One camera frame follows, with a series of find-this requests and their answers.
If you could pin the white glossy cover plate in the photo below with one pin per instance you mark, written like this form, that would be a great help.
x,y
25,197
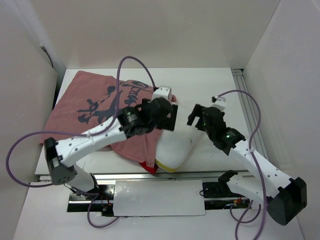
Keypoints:
x,y
158,198

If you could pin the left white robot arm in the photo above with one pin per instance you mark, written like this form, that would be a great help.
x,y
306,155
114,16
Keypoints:
x,y
62,156

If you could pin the aluminium mounting rail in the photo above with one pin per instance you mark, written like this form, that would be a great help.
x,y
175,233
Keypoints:
x,y
216,196

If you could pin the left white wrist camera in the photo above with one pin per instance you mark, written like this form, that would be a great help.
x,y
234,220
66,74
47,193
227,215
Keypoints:
x,y
163,92

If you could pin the aluminium frame right side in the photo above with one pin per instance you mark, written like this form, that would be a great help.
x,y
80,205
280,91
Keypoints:
x,y
250,112

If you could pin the pink and red pillowcase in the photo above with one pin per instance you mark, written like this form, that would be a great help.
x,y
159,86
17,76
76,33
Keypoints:
x,y
91,99

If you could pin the white pillow with yellow edge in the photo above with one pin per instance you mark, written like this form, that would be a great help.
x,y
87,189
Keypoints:
x,y
173,147

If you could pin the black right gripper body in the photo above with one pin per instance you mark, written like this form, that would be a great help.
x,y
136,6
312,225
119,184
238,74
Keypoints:
x,y
201,125

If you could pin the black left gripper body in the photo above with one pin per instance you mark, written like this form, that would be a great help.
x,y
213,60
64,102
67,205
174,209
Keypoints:
x,y
157,125

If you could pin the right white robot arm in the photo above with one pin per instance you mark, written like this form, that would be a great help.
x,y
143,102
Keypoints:
x,y
285,197

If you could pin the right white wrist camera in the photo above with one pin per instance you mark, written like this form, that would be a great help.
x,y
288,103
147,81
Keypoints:
x,y
219,102

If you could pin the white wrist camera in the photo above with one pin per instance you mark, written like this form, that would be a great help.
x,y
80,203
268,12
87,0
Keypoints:
x,y
163,92
219,102

